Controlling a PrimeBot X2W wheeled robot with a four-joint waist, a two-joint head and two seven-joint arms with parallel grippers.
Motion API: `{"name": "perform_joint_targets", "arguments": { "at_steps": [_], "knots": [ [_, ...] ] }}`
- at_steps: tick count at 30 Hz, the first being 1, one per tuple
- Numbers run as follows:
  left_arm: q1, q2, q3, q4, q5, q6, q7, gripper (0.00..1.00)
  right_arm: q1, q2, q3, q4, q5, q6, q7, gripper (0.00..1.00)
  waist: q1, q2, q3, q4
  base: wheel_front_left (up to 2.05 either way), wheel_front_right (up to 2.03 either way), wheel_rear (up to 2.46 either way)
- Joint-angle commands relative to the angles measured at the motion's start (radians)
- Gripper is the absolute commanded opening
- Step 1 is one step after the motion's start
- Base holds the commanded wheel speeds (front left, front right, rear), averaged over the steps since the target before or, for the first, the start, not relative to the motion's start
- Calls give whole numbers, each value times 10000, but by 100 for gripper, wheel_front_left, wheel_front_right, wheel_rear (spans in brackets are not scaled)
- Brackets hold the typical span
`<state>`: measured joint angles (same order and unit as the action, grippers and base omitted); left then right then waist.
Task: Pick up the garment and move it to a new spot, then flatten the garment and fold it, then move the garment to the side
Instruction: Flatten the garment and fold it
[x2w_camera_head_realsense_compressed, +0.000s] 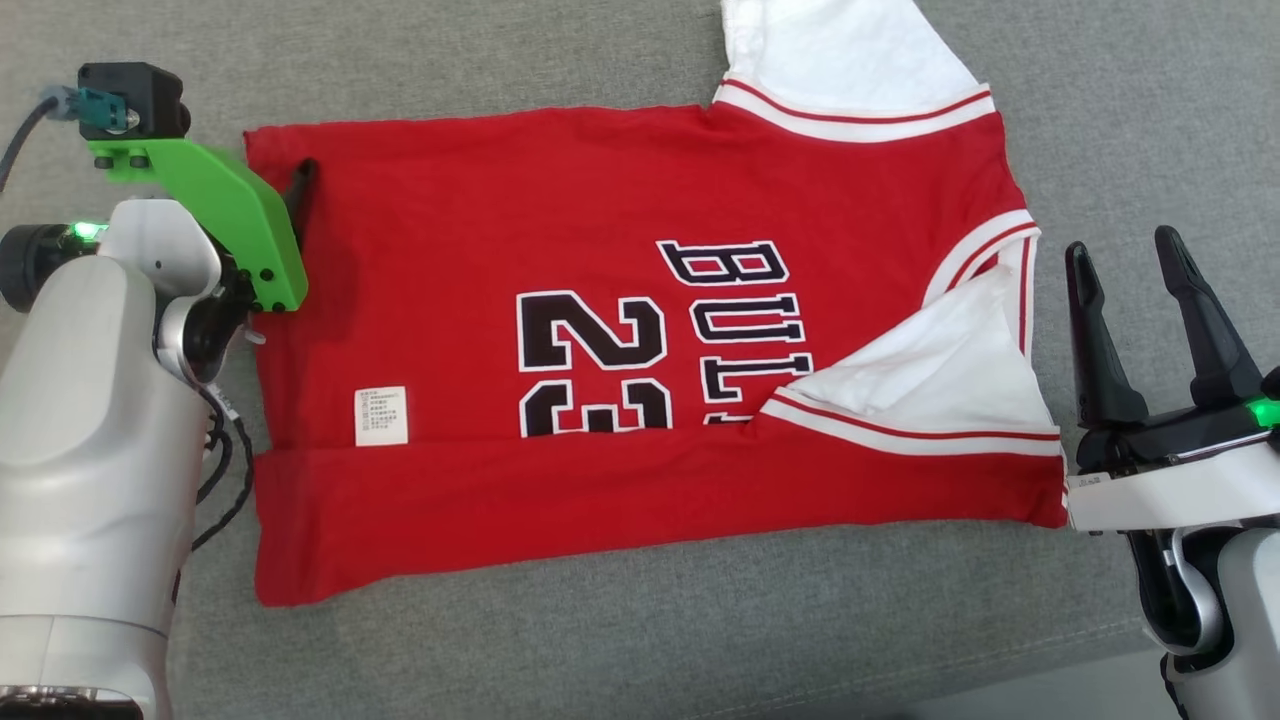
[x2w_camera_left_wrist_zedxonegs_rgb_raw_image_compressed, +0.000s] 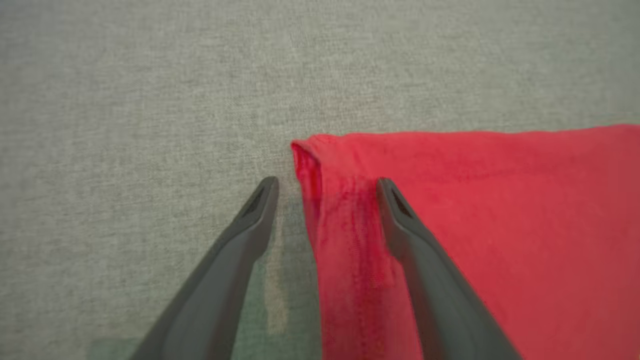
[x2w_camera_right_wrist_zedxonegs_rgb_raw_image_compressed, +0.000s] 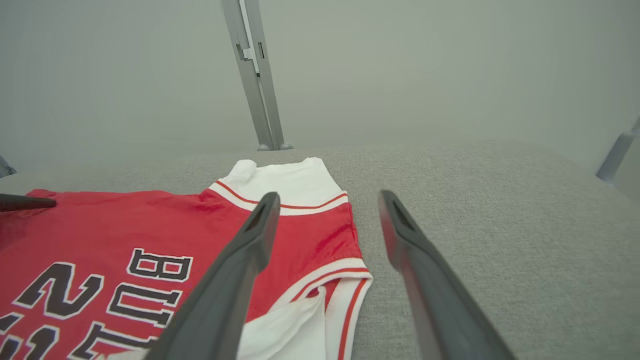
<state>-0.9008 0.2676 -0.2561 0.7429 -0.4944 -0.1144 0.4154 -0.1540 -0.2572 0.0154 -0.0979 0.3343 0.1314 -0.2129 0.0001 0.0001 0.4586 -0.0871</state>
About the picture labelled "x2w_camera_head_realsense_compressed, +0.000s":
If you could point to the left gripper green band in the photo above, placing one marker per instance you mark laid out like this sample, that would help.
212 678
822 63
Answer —
230 220

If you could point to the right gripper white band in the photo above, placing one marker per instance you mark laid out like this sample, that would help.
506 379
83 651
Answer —
1180 490

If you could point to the red and white basketball jersey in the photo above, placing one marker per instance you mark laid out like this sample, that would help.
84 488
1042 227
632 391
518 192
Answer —
500 220

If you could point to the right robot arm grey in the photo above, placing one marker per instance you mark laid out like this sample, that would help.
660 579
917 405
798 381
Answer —
1240 600

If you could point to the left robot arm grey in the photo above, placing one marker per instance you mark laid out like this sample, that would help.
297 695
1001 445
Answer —
90 450

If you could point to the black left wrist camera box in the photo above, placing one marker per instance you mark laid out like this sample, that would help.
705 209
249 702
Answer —
140 95

